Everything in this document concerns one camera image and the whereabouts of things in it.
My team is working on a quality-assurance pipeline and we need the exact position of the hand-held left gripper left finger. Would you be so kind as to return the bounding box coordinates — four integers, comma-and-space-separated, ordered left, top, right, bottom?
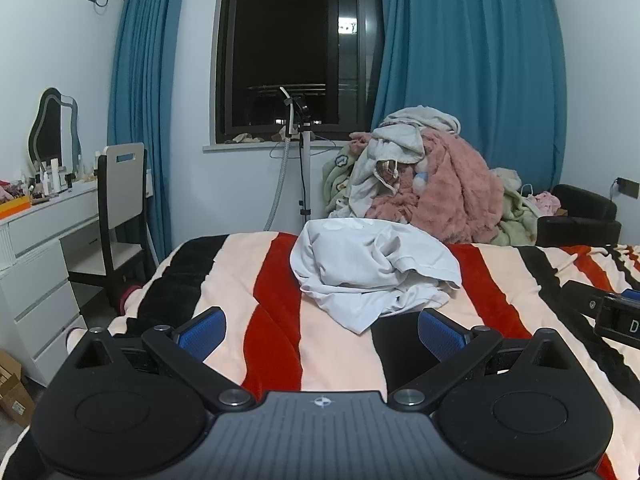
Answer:
65, 306, 257, 412

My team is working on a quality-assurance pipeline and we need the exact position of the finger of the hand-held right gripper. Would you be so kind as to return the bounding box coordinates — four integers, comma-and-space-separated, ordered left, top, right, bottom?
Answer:
561, 280, 640, 319

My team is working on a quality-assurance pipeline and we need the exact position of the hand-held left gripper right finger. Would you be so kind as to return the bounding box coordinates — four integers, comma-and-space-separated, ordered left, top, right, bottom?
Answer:
387, 308, 576, 413

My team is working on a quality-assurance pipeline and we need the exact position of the white t-shirt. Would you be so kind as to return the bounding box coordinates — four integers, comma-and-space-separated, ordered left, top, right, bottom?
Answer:
290, 218, 462, 334

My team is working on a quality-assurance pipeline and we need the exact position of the striped fleece blanket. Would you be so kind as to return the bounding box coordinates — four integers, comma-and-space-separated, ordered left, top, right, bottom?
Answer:
0, 232, 640, 480

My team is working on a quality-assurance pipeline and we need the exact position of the black armchair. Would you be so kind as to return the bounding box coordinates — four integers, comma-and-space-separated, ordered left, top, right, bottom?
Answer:
536, 184, 623, 248

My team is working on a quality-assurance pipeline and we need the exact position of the pink garment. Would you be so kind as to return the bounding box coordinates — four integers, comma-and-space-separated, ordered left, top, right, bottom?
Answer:
529, 191, 563, 217

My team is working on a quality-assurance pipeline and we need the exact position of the light green blanket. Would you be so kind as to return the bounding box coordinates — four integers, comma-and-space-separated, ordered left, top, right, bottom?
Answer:
492, 167, 551, 247

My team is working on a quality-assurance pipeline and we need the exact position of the pink fluffy blanket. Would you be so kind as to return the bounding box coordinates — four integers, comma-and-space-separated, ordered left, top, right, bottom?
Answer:
350, 127, 505, 245

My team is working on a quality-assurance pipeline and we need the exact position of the white vanity desk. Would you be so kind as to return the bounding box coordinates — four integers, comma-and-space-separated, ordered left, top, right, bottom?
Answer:
0, 180, 108, 388

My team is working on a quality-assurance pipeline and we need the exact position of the white black chair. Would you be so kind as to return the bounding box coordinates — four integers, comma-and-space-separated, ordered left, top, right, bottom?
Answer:
67, 142, 153, 311

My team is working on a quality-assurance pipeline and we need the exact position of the green printed blanket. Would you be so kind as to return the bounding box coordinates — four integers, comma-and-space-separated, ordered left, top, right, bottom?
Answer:
322, 142, 366, 216

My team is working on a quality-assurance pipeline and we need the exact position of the garment steamer stand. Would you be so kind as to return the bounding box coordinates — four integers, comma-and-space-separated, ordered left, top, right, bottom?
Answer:
263, 86, 321, 231

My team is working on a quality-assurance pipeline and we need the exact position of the white hooded garment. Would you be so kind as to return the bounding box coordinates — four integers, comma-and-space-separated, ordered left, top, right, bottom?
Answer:
348, 124, 427, 221

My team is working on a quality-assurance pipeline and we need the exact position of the cardboard box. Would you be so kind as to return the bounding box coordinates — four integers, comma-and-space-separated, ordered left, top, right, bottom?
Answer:
0, 350, 36, 426

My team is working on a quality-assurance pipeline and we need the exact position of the beige sweatshirt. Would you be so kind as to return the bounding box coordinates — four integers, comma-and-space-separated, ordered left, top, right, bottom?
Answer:
381, 106, 461, 136

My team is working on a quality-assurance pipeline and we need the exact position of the row of cosmetic bottles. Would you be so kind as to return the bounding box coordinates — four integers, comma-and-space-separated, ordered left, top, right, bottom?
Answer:
0, 152, 98, 206

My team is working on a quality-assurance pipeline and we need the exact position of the orange tray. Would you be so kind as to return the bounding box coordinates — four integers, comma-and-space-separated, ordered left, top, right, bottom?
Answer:
0, 195, 32, 220

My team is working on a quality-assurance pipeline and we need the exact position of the blue curtain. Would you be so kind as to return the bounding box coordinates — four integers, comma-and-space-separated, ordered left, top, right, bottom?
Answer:
370, 0, 571, 196
107, 0, 191, 266

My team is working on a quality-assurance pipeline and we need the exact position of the wavy vanity mirror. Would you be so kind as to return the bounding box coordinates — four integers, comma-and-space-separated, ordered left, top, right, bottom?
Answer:
27, 87, 82, 173

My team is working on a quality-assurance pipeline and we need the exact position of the dark window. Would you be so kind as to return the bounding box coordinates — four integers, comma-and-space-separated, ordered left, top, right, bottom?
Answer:
215, 0, 386, 143

